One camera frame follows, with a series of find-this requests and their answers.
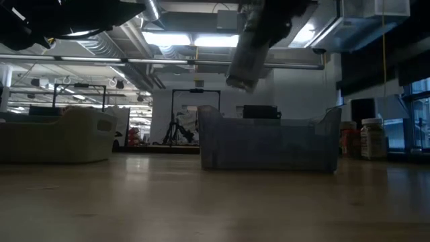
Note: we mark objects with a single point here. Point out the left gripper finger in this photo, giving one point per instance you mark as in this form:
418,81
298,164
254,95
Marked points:
126,13

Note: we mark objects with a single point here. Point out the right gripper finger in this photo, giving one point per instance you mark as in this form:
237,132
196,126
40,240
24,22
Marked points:
275,28

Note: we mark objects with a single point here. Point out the white-lid spice jar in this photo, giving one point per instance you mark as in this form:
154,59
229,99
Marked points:
245,60
372,141

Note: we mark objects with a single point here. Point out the red-lid spice tin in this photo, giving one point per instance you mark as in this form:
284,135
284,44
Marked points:
349,142

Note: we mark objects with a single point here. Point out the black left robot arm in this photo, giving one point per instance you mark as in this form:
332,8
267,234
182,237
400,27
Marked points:
16,23

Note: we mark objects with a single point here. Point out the black background robot arm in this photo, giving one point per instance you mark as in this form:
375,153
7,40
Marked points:
173,132

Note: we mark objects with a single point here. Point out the bright ceiling light panel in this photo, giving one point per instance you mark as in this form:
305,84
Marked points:
215,41
166,38

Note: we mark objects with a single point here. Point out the grey ceiling box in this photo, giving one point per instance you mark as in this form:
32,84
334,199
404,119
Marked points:
228,19

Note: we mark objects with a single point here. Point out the long horizontal ceiling pipe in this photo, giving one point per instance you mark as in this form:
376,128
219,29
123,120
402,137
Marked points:
161,61

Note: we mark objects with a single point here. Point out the black box device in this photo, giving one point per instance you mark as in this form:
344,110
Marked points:
262,111

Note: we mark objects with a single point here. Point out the white room column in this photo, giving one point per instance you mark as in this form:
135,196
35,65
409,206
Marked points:
6,87

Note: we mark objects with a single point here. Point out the white standing panel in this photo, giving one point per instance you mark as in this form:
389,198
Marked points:
123,124

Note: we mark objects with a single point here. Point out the smoked translucent plastic bin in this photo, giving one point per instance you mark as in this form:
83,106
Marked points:
268,148

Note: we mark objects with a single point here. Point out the tall black cabinet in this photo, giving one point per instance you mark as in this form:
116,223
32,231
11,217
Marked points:
363,112

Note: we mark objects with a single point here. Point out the red background objects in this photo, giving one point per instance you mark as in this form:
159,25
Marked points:
134,136

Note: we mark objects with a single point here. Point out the light grey plastic bin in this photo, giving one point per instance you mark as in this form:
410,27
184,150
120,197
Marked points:
57,141

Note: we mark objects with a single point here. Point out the room window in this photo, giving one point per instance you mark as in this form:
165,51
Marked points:
421,117

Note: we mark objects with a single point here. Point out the silver round air duct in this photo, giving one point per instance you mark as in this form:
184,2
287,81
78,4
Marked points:
148,8

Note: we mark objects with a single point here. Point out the ribbed ceiling air duct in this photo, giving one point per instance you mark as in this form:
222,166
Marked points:
100,47

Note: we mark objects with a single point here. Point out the black camera stand frame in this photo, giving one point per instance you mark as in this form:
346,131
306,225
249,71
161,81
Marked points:
80,85
196,90

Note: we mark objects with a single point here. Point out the large rectangular air duct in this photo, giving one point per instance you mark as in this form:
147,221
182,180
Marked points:
356,30

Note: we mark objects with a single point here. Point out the grey wall vent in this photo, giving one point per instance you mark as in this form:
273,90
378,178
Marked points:
199,83

